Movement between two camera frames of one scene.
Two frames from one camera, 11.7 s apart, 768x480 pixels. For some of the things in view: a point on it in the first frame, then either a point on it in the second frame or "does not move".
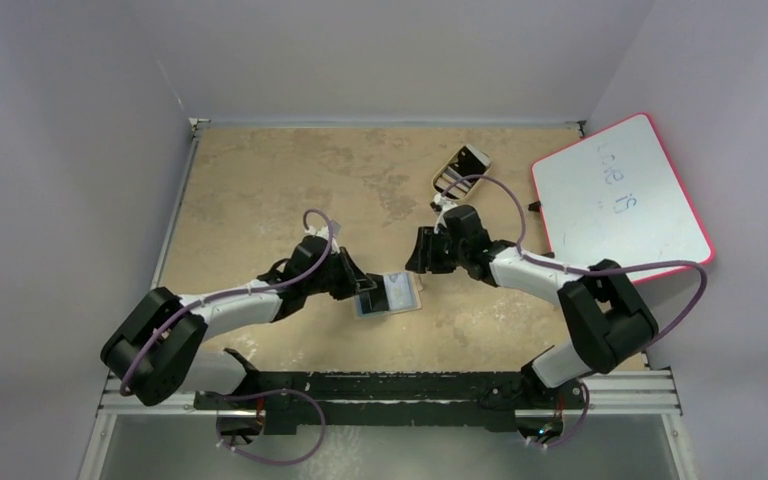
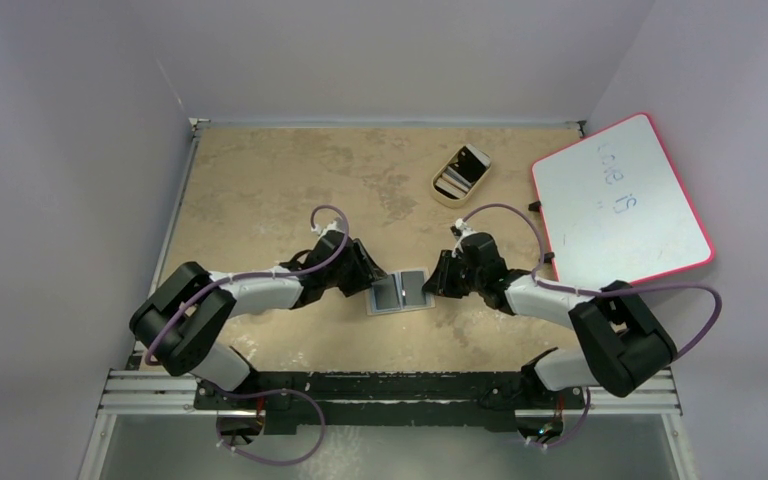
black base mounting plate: [351, 402] does not move
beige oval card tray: [464, 161] does not move
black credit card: [374, 300] -> [412, 288]
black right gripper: [425, 251] -> [444, 275]
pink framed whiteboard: [617, 195] does not move
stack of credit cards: [467, 162] does not move
